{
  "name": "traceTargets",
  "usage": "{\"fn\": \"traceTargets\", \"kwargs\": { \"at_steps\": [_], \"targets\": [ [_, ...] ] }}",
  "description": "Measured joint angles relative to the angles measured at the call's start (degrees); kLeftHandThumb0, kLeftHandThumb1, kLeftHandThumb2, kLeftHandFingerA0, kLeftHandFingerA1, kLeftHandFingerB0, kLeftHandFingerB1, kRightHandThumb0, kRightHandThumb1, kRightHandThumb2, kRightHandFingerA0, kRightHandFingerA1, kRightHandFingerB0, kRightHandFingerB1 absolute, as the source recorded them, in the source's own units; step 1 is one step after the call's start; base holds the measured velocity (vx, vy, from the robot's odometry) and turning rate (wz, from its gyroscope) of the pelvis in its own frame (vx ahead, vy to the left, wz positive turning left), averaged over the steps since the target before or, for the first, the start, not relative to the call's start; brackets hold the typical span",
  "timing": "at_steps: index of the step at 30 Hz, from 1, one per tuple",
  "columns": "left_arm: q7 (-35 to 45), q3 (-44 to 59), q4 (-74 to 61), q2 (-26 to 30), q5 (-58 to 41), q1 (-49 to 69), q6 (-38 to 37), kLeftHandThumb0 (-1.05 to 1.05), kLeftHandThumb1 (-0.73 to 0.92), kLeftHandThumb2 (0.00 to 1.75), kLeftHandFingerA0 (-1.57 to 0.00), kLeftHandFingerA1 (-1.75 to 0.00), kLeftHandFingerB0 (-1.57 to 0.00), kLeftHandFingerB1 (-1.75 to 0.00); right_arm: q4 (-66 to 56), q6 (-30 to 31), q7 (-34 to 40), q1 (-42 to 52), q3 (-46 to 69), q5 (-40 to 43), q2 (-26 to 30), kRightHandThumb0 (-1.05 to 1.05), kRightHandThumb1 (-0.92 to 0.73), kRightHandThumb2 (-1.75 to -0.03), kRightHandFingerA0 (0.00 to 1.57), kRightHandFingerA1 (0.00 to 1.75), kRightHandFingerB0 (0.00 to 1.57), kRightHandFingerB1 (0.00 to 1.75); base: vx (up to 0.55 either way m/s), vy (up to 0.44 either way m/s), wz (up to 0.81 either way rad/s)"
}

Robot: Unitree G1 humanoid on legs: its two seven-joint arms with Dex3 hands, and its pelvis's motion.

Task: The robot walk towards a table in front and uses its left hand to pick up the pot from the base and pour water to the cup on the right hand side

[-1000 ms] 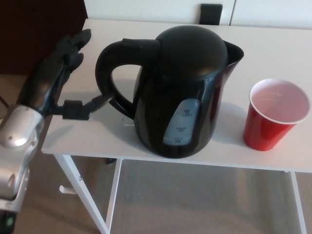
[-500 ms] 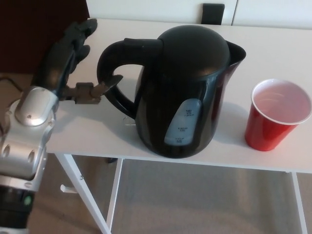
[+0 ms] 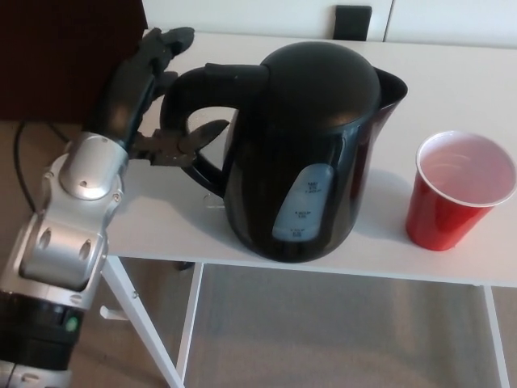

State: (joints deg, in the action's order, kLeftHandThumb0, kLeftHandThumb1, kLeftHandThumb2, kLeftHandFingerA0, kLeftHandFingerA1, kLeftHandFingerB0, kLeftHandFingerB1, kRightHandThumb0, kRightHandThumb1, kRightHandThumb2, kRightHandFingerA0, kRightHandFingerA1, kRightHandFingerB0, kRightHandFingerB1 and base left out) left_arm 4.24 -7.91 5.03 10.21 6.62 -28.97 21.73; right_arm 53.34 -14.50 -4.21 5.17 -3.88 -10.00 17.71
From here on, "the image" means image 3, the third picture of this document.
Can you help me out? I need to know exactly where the white metal-frame table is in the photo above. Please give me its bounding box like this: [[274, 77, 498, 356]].
[[96, 32, 517, 388]]

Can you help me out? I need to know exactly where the red plastic cup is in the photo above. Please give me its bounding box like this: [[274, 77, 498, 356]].
[[406, 130, 515, 252]]

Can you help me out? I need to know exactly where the dark brown cabinet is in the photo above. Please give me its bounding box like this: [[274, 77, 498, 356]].
[[0, 0, 149, 122]]

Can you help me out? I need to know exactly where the black rectangular wall plate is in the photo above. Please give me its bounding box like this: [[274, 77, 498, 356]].
[[334, 4, 373, 41]]

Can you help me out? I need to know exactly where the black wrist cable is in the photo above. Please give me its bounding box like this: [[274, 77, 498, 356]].
[[14, 120, 72, 212]]

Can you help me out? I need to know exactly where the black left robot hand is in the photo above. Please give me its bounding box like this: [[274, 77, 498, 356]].
[[86, 26, 230, 169]]

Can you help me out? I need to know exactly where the black electric kettle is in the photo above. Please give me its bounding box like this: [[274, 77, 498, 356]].
[[159, 42, 409, 263]]

